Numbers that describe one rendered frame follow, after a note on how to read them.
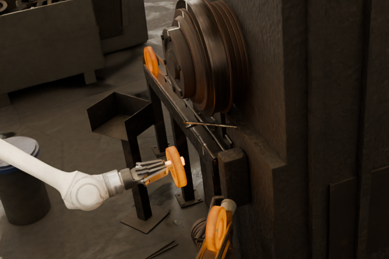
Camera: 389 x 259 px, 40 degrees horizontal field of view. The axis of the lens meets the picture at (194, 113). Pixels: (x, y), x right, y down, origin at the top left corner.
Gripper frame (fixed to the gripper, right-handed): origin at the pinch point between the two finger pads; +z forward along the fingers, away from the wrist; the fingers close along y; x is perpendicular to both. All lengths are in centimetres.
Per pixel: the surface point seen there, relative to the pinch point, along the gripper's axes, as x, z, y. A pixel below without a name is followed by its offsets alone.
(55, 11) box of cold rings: -16, -24, -261
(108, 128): -24, -17, -79
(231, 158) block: -5.3, 21.6, 0.9
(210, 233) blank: -9.8, 1.8, 30.0
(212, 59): 34.3, 21.7, -4.5
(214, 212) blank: -6.3, 5.6, 25.0
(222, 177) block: -14.0, 17.2, -0.8
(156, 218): -84, -6, -71
